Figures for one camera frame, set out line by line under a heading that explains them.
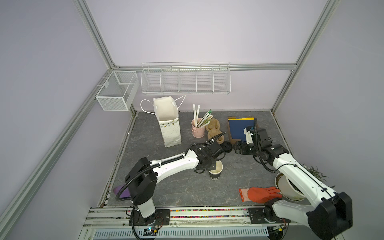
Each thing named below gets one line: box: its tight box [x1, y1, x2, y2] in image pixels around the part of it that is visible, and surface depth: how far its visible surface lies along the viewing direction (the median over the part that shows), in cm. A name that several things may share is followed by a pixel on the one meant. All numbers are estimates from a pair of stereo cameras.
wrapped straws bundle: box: [193, 103, 214, 128], surface depth 101 cm
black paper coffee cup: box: [208, 160, 224, 181], surface depth 81 cm
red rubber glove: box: [239, 186, 283, 204], surface depth 81 cm
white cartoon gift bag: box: [153, 95, 182, 148], surface depth 95 cm
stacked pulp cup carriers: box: [205, 118, 225, 144], surface depth 107 cm
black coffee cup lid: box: [220, 141, 233, 153], surface depth 101 cm
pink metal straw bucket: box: [191, 118, 206, 139], surface depth 102 cm
